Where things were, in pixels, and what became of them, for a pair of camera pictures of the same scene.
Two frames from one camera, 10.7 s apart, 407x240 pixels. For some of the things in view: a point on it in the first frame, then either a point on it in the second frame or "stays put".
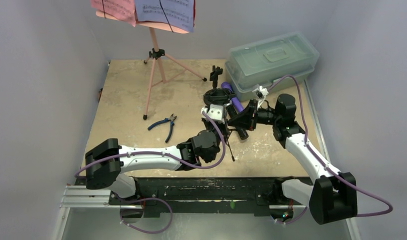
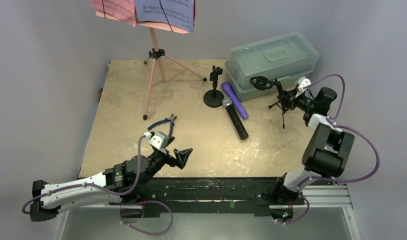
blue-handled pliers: (170, 119) stays put
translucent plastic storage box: (265, 61) stays put
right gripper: (251, 114) -> (288, 99)
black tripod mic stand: (228, 131) -> (284, 101)
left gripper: (224, 127) -> (181, 157)
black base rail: (222, 196) stays put
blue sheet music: (179, 13) stays put
